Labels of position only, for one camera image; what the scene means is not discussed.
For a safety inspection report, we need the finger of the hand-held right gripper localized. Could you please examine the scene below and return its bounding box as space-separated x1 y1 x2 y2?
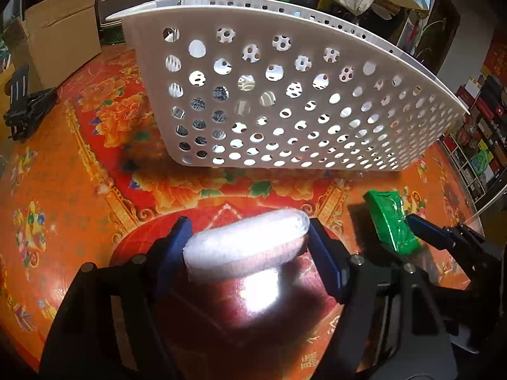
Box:
406 214 504 282

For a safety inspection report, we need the white plastic bundle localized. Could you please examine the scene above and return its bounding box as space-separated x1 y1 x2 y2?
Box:
183 208 310 282

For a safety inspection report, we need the black folding stand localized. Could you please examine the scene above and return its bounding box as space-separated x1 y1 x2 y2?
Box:
3 64 58 142

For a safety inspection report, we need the white cube shelf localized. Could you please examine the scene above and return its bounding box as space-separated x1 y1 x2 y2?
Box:
440 75 507 206

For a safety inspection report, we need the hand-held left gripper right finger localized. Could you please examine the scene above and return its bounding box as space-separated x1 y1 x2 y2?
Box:
308 218 460 380

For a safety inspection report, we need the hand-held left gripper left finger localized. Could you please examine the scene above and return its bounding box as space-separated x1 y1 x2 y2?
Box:
40 216 195 380

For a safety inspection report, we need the white perforated plastic basket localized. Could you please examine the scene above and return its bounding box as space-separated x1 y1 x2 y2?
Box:
105 0 472 172

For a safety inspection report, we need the open cardboard box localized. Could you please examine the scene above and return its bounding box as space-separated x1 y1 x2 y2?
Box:
4 0 103 92

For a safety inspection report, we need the green packet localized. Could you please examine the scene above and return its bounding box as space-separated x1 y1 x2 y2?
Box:
363 190 422 255

